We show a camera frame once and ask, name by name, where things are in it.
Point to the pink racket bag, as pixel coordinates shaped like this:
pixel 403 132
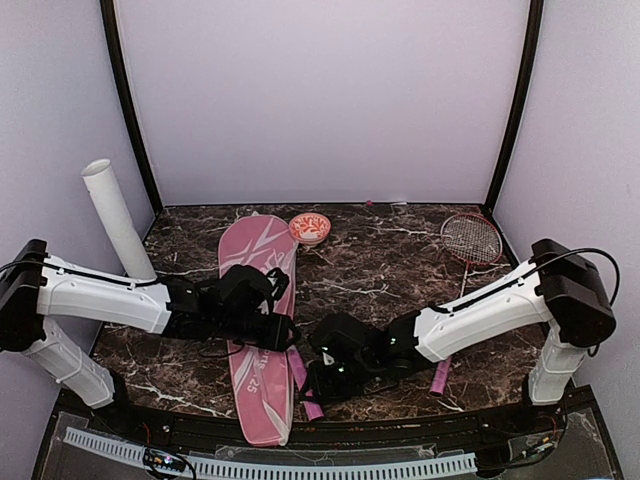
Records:
pixel 262 380

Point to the right black frame post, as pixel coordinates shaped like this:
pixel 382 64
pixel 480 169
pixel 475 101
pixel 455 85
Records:
pixel 521 89

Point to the left black frame post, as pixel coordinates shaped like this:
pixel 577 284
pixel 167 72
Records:
pixel 128 109

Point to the red white patterned bowl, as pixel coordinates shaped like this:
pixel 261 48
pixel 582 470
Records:
pixel 310 228

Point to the red badminton racket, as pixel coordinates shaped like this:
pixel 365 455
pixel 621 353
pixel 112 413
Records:
pixel 313 410
pixel 473 240

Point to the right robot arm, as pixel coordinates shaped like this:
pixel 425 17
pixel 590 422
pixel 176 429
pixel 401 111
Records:
pixel 556 286

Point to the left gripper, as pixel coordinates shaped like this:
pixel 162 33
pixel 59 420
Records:
pixel 276 339

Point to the white cable tray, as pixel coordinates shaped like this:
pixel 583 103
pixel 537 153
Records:
pixel 252 463

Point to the white shuttlecock tube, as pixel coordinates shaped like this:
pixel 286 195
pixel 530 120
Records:
pixel 110 205

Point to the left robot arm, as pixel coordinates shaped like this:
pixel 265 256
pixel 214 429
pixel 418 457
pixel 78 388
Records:
pixel 36 287

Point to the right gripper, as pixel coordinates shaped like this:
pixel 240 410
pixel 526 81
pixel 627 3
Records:
pixel 321 389

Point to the black frame post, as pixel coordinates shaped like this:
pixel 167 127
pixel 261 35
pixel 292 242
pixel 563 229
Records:
pixel 521 89
pixel 128 109

